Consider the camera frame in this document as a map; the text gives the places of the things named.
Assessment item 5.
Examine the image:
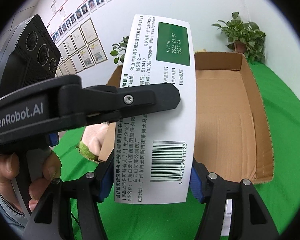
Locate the person's left hand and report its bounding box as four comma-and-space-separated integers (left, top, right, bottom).
0, 152, 63, 215

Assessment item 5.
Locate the plush toy with teal hat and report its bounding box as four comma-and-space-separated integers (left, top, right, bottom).
77, 124, 109, 162

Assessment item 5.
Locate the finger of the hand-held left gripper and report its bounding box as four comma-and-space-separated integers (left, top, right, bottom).
59, 84, 182, 127

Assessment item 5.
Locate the green tablecloth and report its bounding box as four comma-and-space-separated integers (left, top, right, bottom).
51, 62, 300, 240

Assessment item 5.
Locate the white green-label medicine box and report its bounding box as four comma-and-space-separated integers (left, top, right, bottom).
114, 14, 196, 204

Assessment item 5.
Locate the wall of framed certificates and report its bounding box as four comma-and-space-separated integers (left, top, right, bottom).
54, 17, 108, 78

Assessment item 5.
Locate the green potted plant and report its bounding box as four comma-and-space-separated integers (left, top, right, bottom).
110, 36, 130, 65
211, 12, 267, 63

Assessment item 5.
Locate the person's left forearm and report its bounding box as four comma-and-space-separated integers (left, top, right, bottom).
0, 175, 28, 227

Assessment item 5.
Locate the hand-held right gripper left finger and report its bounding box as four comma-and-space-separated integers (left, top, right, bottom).
21, 151, 115, 240

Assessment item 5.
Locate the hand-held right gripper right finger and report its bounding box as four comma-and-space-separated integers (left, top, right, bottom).
191, 156, 280, 240

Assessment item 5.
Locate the large cardboard box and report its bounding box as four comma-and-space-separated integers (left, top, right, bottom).
97, 51, 275, 185

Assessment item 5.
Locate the white folding phone stand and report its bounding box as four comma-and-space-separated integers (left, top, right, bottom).
220, 199, 234, 237

